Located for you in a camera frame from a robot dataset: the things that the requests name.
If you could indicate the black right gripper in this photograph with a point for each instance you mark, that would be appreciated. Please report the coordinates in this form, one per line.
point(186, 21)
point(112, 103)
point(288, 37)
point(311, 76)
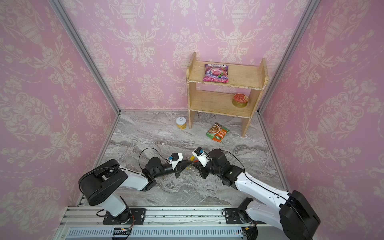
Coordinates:
point(202, 169)

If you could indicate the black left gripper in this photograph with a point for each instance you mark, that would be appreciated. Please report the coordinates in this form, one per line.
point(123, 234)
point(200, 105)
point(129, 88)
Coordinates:
point(178, 170)

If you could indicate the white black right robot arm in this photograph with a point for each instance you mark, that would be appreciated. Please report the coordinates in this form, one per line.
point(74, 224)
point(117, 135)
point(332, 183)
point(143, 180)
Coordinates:
point(289, 212)

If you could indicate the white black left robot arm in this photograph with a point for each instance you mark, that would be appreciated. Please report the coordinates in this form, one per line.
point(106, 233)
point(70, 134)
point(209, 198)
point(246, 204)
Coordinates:
point(99, 185)

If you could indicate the green orange noodle packet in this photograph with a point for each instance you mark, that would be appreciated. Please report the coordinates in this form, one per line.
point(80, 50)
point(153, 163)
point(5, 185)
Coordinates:
point(217, 132)

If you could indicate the white-lidded yellow can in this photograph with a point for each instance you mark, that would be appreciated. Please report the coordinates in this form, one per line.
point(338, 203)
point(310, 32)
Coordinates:
point(181, 123)

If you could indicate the red-lidded gold tin can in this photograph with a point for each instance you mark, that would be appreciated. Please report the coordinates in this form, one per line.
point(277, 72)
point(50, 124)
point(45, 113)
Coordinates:
point(240, 100)

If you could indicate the pink snack packet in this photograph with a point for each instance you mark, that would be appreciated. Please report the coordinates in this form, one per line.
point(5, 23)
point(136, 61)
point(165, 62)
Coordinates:
point(216, 73)

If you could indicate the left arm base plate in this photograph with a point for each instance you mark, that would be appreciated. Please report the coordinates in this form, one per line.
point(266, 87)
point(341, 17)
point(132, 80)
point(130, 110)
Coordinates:
point(135, 216)

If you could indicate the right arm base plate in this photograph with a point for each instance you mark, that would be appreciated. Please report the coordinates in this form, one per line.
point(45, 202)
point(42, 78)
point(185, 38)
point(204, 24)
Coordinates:
point(234, 216)

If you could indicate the aluminium front rail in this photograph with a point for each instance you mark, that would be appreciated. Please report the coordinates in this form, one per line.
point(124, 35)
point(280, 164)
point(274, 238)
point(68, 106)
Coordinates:
point(162, 223)

